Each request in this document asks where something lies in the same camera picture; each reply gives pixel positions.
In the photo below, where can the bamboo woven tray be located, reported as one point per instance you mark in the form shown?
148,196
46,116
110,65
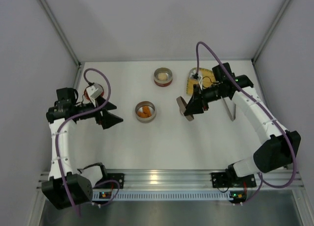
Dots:
208,80

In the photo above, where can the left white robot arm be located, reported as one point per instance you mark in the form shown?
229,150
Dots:
69,185

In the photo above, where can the red steel lunch bowl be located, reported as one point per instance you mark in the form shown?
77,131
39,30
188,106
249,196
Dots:
163,83

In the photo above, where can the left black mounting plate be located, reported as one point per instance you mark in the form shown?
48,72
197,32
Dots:
119,177

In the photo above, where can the grey slotted cable duct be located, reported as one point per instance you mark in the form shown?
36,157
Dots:
172,196

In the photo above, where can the left aluminium frame post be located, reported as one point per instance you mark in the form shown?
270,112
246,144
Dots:
62,36

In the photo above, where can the tan steel lunch bowl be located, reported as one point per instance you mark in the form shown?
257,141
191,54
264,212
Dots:
152,109

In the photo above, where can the red round lid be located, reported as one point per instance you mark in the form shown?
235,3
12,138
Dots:
85,94

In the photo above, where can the steel food tongs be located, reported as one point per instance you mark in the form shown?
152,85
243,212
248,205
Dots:
230,108

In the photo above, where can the orange fried nuggets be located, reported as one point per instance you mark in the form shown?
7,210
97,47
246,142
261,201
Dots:
144,112

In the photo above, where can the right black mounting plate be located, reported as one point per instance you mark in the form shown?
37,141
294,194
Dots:
220,180

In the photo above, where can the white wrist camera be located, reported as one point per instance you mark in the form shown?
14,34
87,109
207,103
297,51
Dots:
94,91
196,76

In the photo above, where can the right aluminium frame post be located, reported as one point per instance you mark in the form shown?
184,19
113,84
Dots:
271,30

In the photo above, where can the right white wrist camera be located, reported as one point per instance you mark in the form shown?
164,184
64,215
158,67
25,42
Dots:
196,76

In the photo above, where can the white round bun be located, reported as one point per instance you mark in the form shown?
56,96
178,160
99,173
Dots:
162,76

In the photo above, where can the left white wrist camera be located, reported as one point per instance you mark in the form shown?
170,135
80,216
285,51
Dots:
94,91

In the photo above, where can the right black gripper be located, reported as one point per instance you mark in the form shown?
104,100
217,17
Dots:
202,100

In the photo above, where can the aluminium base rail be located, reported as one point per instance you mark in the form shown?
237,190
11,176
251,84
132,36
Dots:
184,179

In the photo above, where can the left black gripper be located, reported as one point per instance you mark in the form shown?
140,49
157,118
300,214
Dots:
99,113

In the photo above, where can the brown round lid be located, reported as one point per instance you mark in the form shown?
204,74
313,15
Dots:
182,104

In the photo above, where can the black mounting plate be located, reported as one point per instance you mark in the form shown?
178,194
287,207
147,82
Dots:
119,177
220,180

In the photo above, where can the aluminium frame post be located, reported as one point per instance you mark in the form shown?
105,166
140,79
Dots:
62,36
271,30

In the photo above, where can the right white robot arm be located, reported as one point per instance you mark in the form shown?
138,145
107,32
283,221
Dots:
278,145

